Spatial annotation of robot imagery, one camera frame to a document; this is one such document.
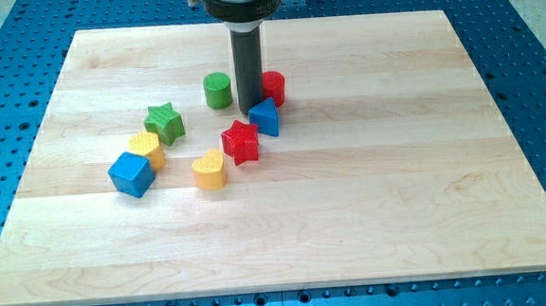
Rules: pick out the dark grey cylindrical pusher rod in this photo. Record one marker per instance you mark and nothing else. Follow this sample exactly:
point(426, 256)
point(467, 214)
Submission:
point(247, 63)

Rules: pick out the blue triangle block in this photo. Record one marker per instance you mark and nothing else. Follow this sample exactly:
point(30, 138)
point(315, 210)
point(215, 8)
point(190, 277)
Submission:
point(266, 117)

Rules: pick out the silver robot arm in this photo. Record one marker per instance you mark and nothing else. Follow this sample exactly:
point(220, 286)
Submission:
point(243, 19)

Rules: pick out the red star block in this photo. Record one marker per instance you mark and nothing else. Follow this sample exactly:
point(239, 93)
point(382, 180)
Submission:
point(240, 142)

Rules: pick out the green star block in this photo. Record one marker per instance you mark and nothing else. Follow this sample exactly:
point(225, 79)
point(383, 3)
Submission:
point(164, 121)

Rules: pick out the red cylinder block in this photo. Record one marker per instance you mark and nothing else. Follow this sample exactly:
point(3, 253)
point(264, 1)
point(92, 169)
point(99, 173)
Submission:
point(274, 87)

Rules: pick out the green cylinder block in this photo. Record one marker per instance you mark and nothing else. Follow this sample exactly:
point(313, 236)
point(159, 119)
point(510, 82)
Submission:
point(217, 90)

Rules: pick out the yellow heart block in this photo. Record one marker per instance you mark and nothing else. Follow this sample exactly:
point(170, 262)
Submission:
point(209, 170)

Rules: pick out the yellow hexagon block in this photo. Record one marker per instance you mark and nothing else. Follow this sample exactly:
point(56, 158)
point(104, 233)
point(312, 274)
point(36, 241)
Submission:
point(147, 144)

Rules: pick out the light wooden board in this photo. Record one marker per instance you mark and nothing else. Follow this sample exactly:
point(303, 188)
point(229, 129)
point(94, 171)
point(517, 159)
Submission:
point(393, 164)

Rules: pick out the blue cube block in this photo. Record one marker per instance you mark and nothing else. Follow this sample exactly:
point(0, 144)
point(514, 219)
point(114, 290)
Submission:
point(132, 174)

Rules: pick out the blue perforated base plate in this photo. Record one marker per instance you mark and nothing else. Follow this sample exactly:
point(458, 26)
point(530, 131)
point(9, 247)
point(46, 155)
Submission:
point(35, 36)

